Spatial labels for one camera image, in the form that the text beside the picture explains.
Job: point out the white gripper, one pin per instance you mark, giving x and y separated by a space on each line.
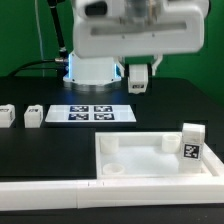
177 29

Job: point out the white square table top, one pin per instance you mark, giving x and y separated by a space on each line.
140 155

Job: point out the white L-shaped obstacle fence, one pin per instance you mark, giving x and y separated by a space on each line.
66 194

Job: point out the white marker base plate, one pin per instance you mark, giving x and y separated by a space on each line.
90 113

